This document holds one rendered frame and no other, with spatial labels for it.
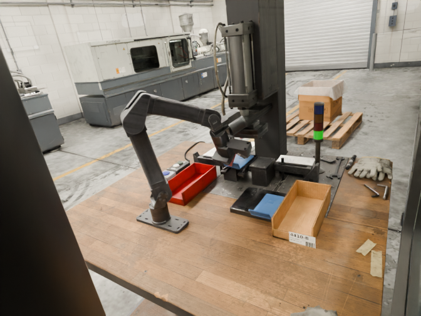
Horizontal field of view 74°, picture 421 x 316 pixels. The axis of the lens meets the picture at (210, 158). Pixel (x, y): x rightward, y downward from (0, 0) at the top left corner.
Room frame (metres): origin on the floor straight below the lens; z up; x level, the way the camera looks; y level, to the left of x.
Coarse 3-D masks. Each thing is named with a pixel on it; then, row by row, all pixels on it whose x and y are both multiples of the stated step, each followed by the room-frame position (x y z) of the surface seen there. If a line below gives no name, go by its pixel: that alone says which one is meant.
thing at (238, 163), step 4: (236, 156) 1.10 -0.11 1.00; (240, 156) 1.10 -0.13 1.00; (252, 156) 1.09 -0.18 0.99; (236, 160) 1.06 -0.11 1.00; (240, 160) 1.06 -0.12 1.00; (244, 160) 1.06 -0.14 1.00; (248, 160) 1.06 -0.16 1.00; (224, 164) 1.02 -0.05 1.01; (232, 164) 0.99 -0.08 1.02; (236, 164) 0.98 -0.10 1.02; (240, 164) 1.02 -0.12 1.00; (236, 168) 0.99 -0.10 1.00; (240, 168) 0.99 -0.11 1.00
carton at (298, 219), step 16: (288, 192) 0.81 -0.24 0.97; (304, 192) 0.87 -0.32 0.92; (320, 192) 0.84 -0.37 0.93; (288, 208) 0.80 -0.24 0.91; (304, 208) 0.80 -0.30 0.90; (320, 208) 0.70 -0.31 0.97; (272, 224) 0.68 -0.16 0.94; (288, 224) 0.72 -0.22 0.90; (304, 224) 0.71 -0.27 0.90; (320, 224) 0.69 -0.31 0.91; (288, 240) 0.66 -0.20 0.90; (304, 240) 0.63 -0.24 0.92
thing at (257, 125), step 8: (264, 104) 1.23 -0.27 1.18; (248, 112) 1.07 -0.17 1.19; (256, 112) 1.09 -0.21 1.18; (264, 112) 1.15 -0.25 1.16; (248, 120) 1.02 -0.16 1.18; (256, 120) 1.07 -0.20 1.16; (248, 128) 1.04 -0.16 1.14; (256, 128) 1.02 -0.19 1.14; (264, 128) 1.05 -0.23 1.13; (240, 136) 1.04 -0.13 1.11; (248, 136) 1.02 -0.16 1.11; (256, 136) 1.00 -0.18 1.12
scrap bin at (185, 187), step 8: (192, 168) 1.17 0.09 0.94; (200, 168) 1.17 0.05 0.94; (208, 168) 1.15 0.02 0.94; (176, 176) 1.08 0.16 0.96; (184, 176) 1.12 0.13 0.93; (192, 176) 1.16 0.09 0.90; (200, 176) 1.15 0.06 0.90; (208, 176) 1.07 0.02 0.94; (216, 176) 1.12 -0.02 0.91; (176, 184) 1.07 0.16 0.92; (184, 184) 1.09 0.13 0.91; (192, 184) 0.98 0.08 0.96; (200, 184) 1.02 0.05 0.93; (208, 184) 1.06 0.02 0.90; (176, 192) 1.03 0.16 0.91; (184, 192) 0.93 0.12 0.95; (192, 192) 0.97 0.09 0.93; (176, 200) 0.94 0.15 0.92; (184, 200) 0.93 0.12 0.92
